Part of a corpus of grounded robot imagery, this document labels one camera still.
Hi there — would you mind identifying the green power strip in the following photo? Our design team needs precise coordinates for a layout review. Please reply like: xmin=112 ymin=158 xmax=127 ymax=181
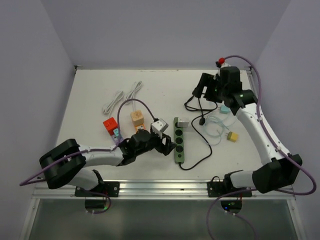
xmin=173 ymin=117 xmax=185 ymax=165

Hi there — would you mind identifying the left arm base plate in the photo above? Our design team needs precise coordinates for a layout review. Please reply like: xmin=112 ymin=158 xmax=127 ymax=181
xmin=74 ymin=181 xmax=120 ymax=198

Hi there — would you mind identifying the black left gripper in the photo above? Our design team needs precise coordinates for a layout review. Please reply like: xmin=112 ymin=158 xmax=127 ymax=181
xmin=135 ymin=129 xmax=177 ymax=156

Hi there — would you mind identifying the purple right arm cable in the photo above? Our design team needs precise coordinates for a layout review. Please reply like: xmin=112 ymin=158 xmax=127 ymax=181
xmin=206 ymin=54 xmax=317 ymax=240

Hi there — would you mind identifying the yellow USB charger plug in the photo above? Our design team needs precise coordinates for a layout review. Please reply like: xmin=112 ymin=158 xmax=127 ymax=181
xmin=226 ymin=131 xmax=239 ymax=143

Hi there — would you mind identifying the white charger plug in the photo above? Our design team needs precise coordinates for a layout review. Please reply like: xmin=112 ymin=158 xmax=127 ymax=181
xmin=177 ymin=117 xmax=190 ymax=128

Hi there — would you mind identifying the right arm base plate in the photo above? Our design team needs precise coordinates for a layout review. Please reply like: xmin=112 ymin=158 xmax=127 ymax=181
xmin=206 ymin=176 xmax=252 ymax=198

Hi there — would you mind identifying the beige cube socket adapter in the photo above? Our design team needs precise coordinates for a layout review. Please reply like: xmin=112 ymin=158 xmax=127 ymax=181
xmin=130 ymin=110 xmax=144 ymax=127

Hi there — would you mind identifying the teal charger plug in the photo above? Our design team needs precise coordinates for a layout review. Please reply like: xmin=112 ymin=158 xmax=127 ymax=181
xmin=219 ymin=105 xmax=231 ymax=115

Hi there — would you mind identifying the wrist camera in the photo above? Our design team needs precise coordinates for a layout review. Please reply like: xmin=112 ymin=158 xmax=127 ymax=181
xmin=151 ymin=118 xmax=169 ymax=138
xmin=215 ymin=57 xmax=231 ymax=69

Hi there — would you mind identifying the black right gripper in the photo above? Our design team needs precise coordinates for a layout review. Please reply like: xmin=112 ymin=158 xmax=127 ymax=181
xmin=193 ymin=72 xmax=229 ymax=104

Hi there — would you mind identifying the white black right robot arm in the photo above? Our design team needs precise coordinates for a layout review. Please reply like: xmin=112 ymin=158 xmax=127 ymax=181
xmin=192 ymin=66 xmax=303 ymax=197

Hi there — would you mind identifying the red cube socket adapter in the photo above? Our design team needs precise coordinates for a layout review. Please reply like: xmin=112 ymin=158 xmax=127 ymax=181
xmin=103 ymin=117 xmax=118 ymax=136

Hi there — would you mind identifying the black power strip cord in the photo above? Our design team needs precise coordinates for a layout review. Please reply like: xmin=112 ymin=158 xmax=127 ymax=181
xmin=180 ymin=96 xmax=218 ymax=171

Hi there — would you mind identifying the aluminium rail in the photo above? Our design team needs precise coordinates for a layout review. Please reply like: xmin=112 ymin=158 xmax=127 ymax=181
xmin=31 ymin=177 xmax=296 ymax=200

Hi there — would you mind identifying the white bundled cable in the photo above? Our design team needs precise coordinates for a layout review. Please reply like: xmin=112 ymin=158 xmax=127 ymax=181
xmin=101 ymin=80 xmax=144 ymax=116

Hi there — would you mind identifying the purple socket adapter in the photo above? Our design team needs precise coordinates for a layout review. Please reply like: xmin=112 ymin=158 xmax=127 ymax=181
xmin=111 ymin=128 xmax=123 ymax=144

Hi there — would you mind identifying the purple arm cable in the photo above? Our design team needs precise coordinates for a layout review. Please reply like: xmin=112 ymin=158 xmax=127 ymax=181
xmin=206 ymin=54 xmax=317 ymax=240
xmin=19 ymin=98 xmax=159 ymax=216

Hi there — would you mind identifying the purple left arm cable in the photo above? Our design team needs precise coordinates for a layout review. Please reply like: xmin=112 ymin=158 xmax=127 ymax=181
xmin=19 ymin=98 xmax=159 ymax=216

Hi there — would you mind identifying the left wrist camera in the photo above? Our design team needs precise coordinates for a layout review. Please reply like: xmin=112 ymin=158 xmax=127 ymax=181
xmin=151 ymin=118 xmax=169 ymax=138

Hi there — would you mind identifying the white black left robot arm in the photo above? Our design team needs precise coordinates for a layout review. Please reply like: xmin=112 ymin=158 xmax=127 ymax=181
xmin=39 ymin=129 xmax=177 ymax=197

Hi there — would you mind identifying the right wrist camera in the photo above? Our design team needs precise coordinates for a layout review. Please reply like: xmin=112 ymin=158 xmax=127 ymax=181
xmin=215 ymin=57 xmax=231 ymax=69

